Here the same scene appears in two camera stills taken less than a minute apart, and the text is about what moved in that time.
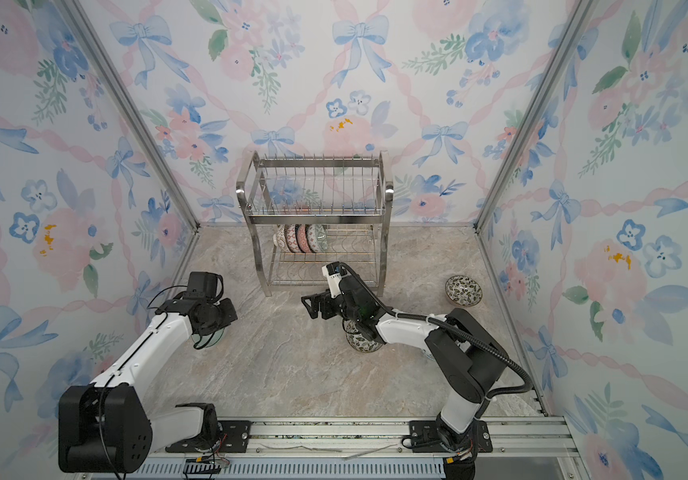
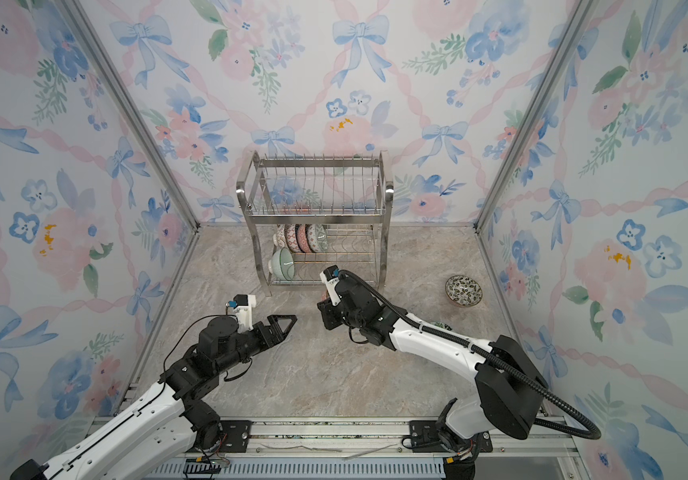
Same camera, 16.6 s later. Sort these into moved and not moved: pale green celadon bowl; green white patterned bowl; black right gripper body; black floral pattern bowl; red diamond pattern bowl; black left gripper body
Moved: black left gripper body; pale green celadon bowl
Not moved: black right gripper body; green white patterned bowl; black floral pattern bowl; red diamond pattern bowl
